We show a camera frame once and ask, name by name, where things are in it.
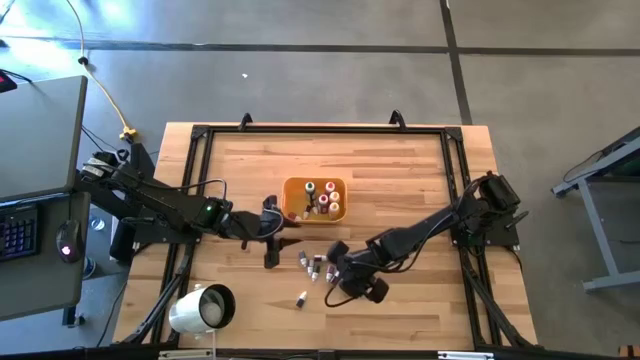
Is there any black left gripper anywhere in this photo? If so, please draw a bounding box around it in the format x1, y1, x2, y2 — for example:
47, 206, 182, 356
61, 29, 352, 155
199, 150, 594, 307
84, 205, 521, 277
234, 195, 303, 270

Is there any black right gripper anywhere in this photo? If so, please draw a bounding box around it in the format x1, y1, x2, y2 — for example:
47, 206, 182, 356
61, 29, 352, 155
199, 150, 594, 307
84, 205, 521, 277
327, 240, 390, 305

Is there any orange plastic bin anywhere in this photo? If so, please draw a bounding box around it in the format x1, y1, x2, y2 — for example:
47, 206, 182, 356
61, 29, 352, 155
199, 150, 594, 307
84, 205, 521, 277
281, 176, 349, 225

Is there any white cylindrical lamp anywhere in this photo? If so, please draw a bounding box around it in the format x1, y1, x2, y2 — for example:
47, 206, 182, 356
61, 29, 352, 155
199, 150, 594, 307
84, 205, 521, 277
168, 283, 237, 335

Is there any black power supply box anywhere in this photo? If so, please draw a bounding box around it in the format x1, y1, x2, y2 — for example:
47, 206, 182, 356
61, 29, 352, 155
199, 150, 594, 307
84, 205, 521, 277
108, 218, 139, 265

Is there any black computer mouse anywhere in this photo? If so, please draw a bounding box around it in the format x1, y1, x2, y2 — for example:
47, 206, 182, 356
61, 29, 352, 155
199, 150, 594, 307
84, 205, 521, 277
55, 219, 84, 264

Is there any dark grey desk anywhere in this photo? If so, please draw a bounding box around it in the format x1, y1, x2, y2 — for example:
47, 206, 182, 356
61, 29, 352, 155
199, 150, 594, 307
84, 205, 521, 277
0, 192, 92, 322

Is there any grey metal side table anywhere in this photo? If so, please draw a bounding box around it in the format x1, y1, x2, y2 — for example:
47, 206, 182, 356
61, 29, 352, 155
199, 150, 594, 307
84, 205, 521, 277
551, 124, 640, 294

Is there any black backlit keyboard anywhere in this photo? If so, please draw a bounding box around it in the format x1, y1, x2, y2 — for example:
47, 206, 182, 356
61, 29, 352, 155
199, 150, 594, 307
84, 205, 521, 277
0, 202, 41, 262

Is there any small black desk device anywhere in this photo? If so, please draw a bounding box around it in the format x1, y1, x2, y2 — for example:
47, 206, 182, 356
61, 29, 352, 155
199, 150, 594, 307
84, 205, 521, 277
0, 69, 19, 95

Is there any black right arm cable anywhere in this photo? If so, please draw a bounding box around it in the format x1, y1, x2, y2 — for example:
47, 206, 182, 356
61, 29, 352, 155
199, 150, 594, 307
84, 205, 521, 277
323, 283, 354, 308

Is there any black aluminium table frame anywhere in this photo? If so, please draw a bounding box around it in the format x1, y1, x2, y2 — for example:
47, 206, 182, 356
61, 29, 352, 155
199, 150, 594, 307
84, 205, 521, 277
119, 122, 539, 354

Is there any silver metal bracket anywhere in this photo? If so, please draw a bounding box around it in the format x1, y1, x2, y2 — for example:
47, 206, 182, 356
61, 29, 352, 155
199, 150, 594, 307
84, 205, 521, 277
158, 349, 215, 360
437, 350, 495, 360

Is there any yellow power cable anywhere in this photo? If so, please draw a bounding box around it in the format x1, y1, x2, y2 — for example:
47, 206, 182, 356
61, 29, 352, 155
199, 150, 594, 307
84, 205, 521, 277
63, 0, 139, 145

